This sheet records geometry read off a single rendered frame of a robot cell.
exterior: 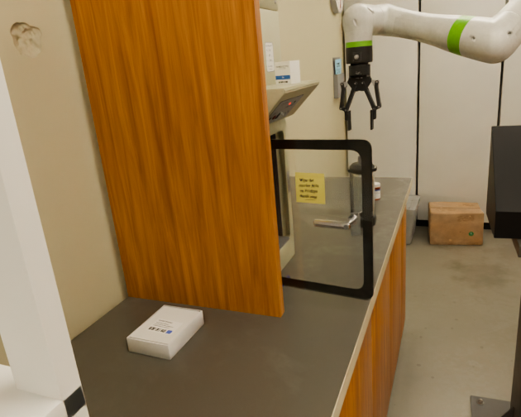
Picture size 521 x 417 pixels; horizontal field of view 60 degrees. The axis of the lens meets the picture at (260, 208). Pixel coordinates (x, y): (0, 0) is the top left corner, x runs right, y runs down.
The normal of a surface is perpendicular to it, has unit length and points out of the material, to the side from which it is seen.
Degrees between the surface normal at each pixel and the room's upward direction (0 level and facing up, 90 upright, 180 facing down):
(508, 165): 43
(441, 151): 90
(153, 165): 90
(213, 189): 90
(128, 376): 0
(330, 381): 0
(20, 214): 90
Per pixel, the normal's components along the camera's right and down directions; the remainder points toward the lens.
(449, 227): -0.30, 0.32
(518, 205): -0.29, -0.48
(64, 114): 0.92, 0.04
